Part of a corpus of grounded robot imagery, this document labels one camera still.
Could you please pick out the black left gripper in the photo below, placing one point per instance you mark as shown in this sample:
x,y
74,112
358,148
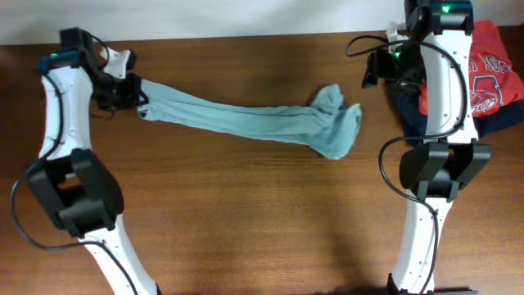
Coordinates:
x,y
132,94

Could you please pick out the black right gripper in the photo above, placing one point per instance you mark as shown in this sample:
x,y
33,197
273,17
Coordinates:
x,y
377,69

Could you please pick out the light blue t-shirt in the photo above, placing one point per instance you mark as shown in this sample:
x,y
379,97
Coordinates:
x,y
327,124

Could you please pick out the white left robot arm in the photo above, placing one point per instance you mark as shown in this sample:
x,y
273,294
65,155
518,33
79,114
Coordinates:
x,y
74,188

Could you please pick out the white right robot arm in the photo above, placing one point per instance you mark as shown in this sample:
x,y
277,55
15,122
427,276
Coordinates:
x,y
435,53

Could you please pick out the navy blue folded garment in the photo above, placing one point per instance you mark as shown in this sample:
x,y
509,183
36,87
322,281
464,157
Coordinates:
x,y
414,123

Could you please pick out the red printed t-shirt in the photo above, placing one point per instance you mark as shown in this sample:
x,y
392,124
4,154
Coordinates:
x,y
493,82

